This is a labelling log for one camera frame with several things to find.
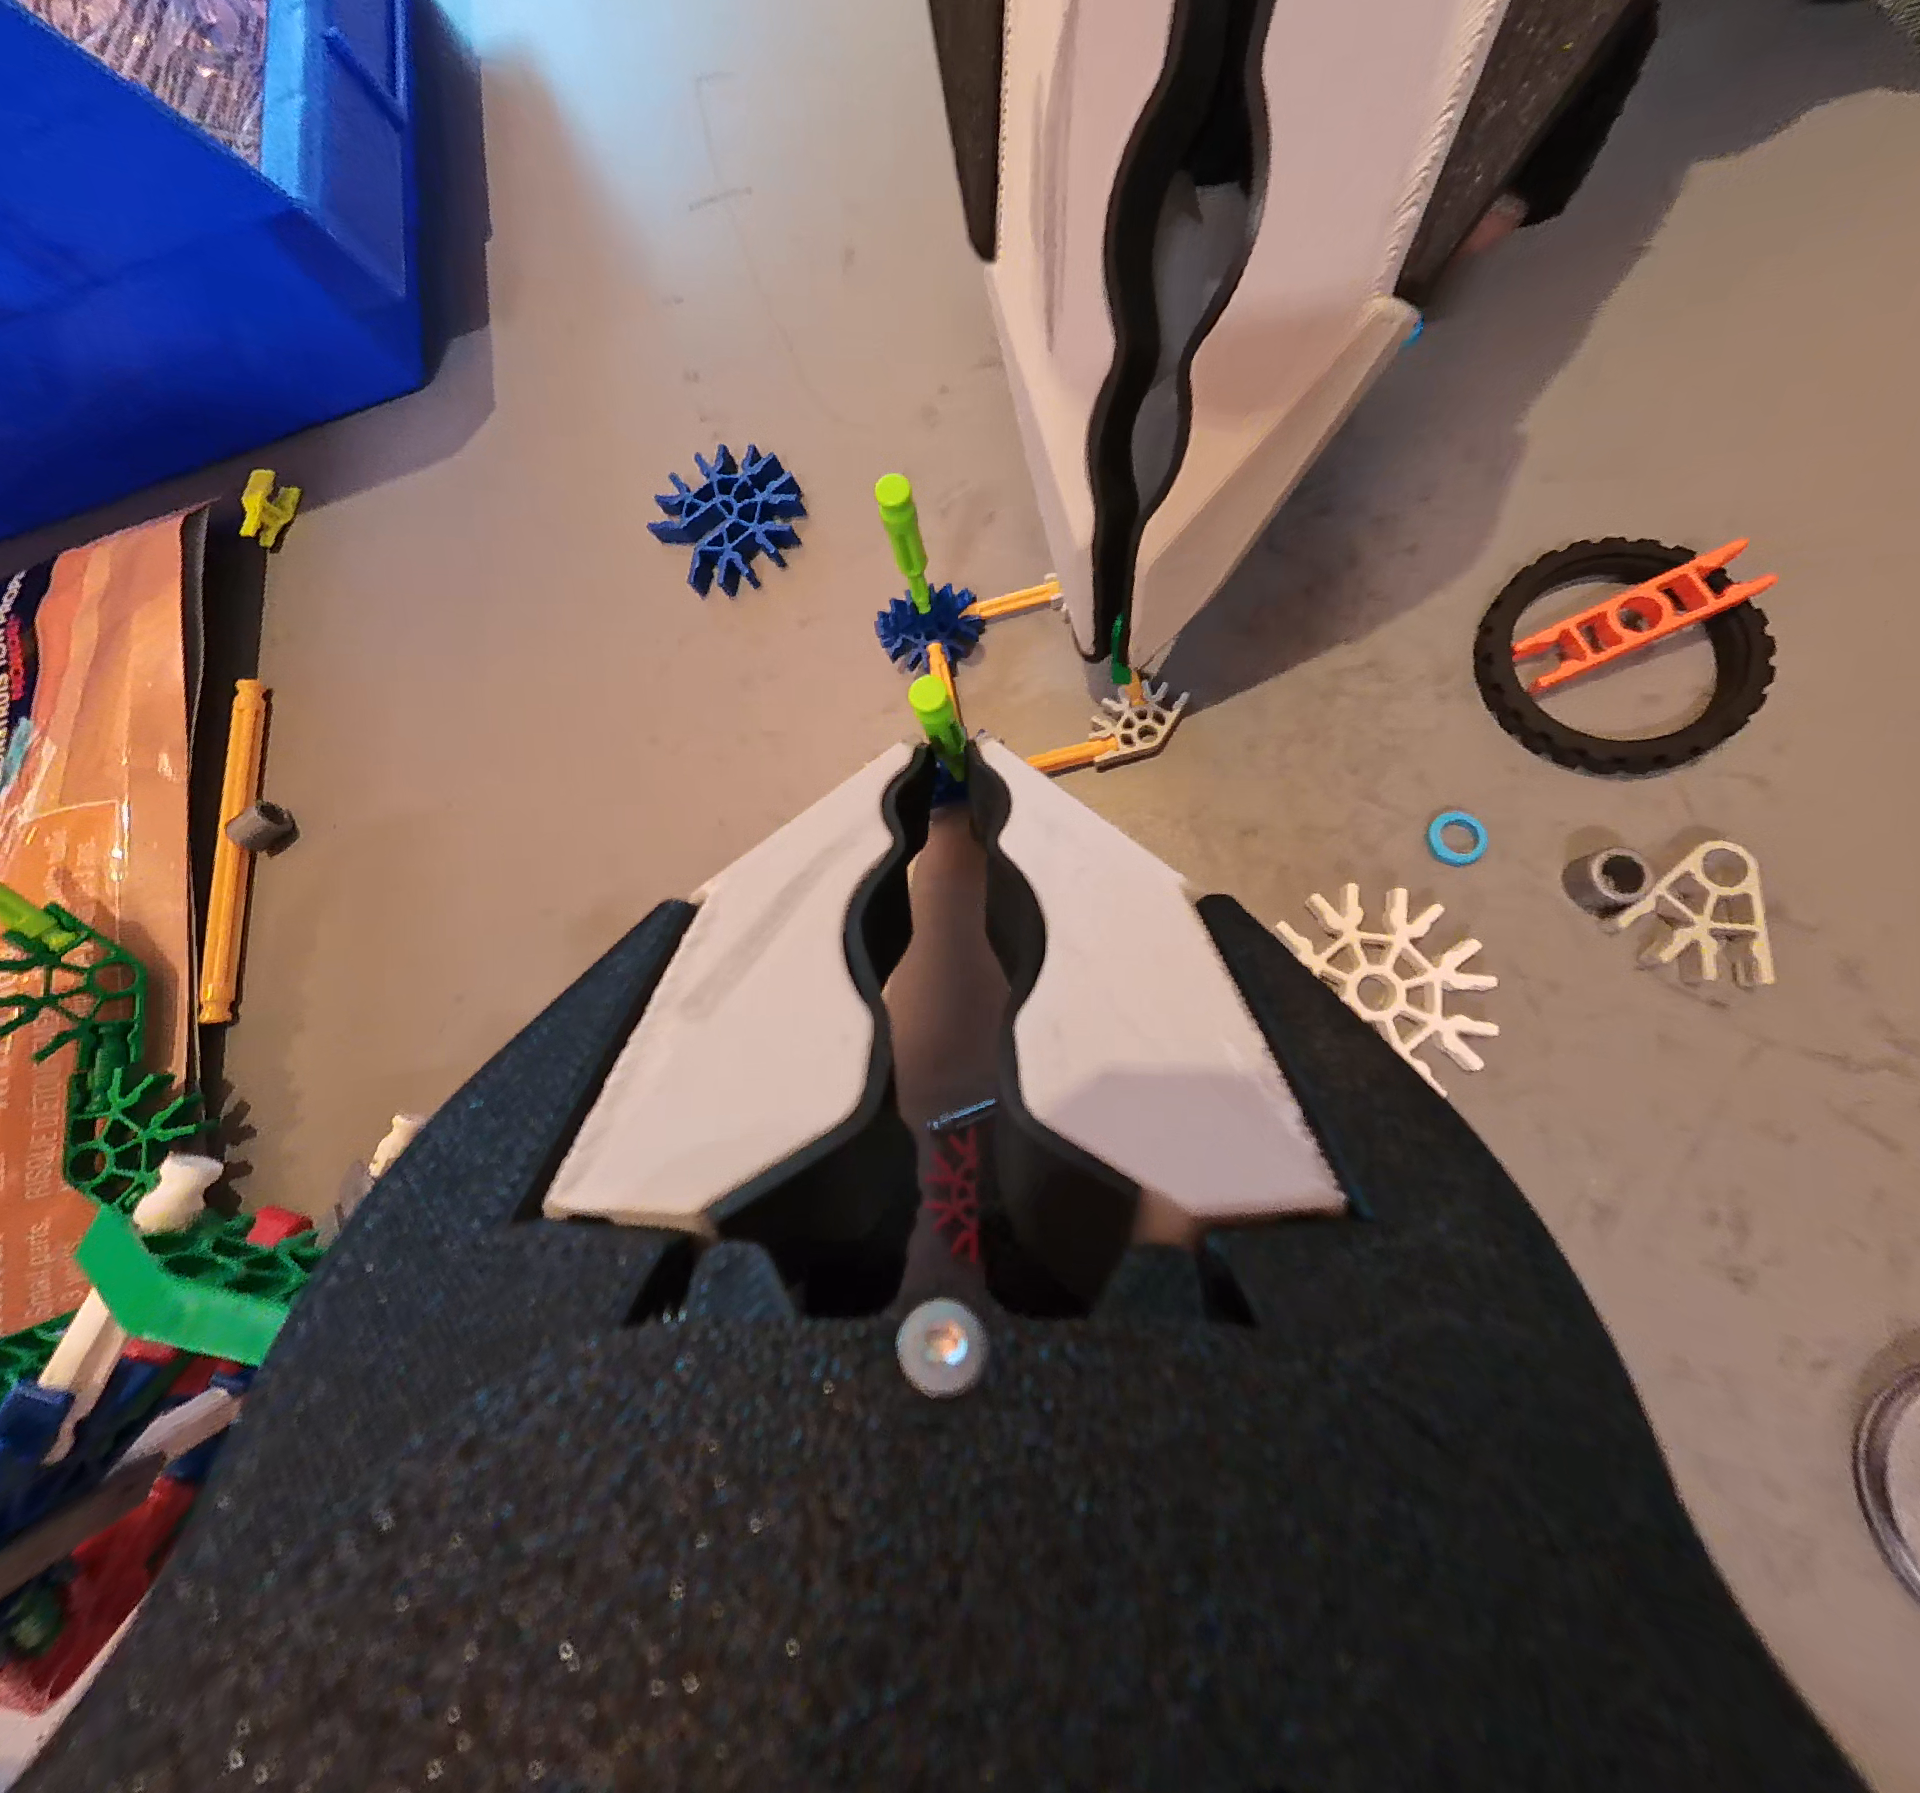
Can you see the orange ladder connector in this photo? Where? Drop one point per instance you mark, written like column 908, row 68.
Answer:
column 1636, row 620

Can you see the blue and yellow rod frame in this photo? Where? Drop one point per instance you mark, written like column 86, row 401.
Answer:
column 924, row 627

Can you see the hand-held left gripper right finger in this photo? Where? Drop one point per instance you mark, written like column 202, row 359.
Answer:
column 1170, row 1043

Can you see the red toy set bag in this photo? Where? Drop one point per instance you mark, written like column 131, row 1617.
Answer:
column 89, row 774

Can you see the black rubber tyre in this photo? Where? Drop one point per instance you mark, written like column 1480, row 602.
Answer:
column 1501, row 713

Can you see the orange rod with grey clip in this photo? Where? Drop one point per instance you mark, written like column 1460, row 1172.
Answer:
column 233, row 848

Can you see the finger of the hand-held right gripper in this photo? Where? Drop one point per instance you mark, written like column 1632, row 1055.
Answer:
column 1350, row 174
column 1057, row 174

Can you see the lime clip connector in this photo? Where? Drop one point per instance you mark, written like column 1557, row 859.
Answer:
column 271, row 507

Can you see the blue snowflake connector pair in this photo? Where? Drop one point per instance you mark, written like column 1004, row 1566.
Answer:
column 727, row 522

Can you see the blue plastic bin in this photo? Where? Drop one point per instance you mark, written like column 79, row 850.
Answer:
column 178, row 324

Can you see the white snowflake connector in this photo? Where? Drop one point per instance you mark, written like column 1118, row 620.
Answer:
column 1389, row 993

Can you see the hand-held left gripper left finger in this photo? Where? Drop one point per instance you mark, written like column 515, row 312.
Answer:
column 720, row 1043

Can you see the red connector with grey rod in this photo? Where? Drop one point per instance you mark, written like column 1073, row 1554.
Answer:
column 957, row 1193

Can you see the clear plastic bag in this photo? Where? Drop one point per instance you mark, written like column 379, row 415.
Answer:
column 135, row 10

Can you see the person's right hand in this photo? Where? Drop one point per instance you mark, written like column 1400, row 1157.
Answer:
column 1576, row 158

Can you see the cream fan connector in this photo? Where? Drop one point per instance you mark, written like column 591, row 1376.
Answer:
column 1711, row 924

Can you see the grey spacer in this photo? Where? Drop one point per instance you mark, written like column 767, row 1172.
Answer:
column 260, row 827
column 1599, row 882

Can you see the silver spoked wheel hub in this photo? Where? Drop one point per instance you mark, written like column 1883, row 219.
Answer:
column 1893, row 1464

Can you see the multicoloured toy construction model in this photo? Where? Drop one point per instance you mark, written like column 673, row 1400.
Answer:
column 165, row 1282

